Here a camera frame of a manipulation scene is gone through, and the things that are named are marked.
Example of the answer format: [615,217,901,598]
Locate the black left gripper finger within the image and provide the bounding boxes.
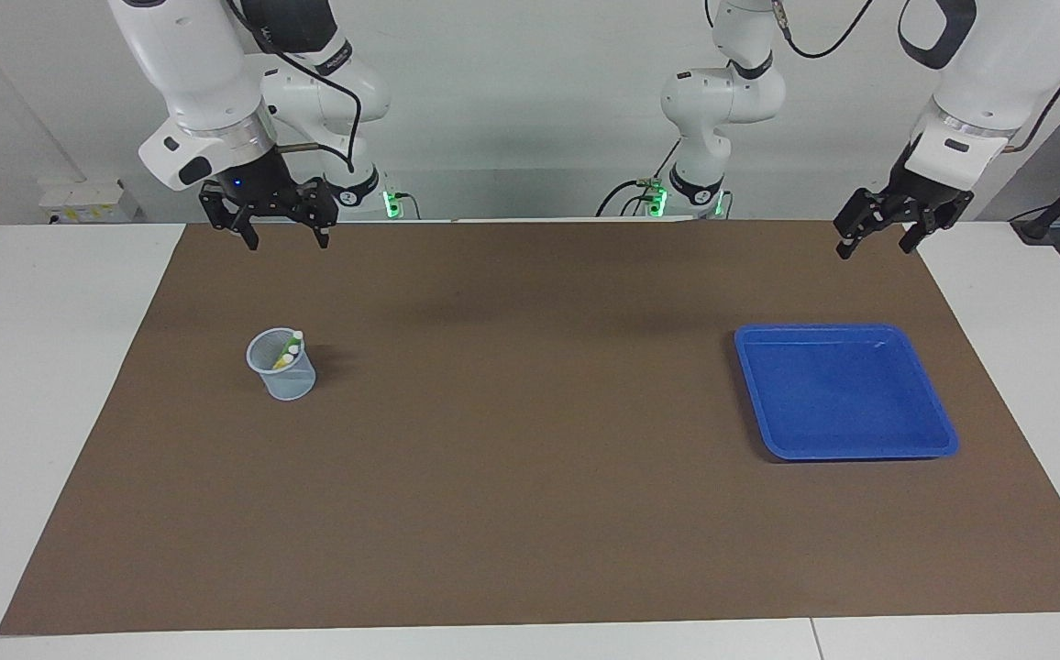
[833,188,902,260]
[899,203,962,255]

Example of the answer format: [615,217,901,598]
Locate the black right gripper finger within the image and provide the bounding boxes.
[296,179,340,248]
[198,181,260,251]

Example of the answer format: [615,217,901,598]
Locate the blue plastic tray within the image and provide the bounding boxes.
[734,323,960,461]

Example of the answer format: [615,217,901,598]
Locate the white power strip box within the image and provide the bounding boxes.
[39,179,141,224]

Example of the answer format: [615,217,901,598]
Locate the brown table mat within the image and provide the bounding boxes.
[0,220,1060,636]

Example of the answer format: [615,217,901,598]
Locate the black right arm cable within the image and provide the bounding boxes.
[223,0,364,175]

